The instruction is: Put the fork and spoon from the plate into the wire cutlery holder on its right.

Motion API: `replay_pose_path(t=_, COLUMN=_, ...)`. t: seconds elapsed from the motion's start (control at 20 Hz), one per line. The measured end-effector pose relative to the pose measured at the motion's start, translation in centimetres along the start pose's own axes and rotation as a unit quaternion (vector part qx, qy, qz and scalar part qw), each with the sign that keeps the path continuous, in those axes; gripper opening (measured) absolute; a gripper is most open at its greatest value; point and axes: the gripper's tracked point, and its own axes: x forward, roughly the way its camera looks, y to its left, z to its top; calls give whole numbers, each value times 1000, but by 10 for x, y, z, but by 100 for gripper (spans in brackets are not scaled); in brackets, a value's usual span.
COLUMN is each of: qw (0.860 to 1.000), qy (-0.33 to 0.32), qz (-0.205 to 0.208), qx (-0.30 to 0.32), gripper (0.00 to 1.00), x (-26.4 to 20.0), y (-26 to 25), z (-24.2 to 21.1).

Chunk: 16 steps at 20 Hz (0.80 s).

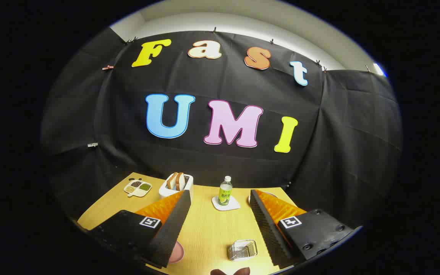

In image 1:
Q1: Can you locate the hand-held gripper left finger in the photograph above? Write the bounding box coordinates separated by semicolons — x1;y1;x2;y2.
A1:
87;189;192;269

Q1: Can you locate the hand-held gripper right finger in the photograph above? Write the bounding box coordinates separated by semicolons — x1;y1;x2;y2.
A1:
249;189;362;269

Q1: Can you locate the pink round plate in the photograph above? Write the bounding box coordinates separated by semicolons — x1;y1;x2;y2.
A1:
168;241;185;264

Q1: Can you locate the perforated metal basket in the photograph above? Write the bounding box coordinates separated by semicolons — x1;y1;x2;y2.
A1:
228;239;258;262

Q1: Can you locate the white oval food plate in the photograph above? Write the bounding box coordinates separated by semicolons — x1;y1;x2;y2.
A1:
247;191;278;205

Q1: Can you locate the white toaster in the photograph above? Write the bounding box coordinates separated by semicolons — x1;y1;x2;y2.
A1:
159;173;194;203

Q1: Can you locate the white coaster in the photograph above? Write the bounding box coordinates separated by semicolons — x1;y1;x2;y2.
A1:
212;196;241;211

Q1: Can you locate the white divided snack dish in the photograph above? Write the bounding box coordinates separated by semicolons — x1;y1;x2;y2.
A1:
124;178;152;198

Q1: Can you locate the green tea bottle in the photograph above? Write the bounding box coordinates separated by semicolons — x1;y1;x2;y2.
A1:
218;176;233;206

